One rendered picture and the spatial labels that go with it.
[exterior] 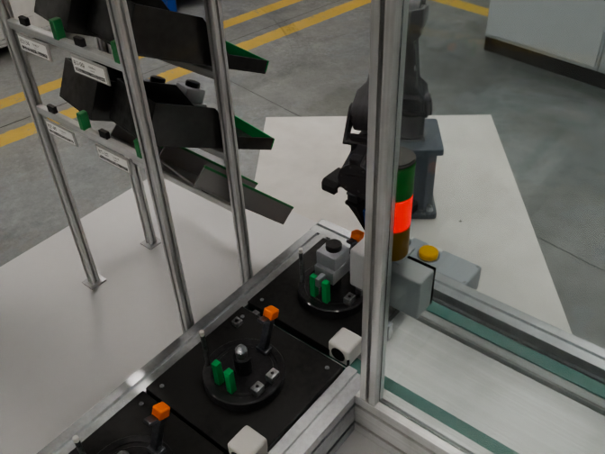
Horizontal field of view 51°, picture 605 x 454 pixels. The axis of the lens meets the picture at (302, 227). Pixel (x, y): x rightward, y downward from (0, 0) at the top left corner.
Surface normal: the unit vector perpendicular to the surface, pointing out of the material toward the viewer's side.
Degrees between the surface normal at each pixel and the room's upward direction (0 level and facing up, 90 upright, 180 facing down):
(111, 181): 0
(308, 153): 0
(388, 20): 90
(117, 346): 0
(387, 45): 90
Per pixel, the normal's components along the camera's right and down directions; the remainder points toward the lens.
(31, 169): -0.04, -0.78
